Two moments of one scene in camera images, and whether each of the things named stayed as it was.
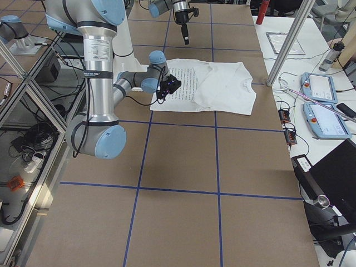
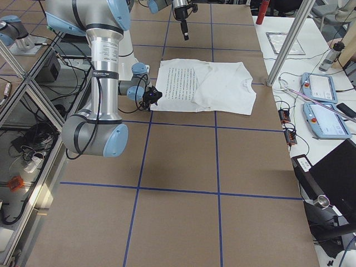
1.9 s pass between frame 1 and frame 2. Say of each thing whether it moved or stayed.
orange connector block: stayed
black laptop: stayed
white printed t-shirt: stayed
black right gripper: moved
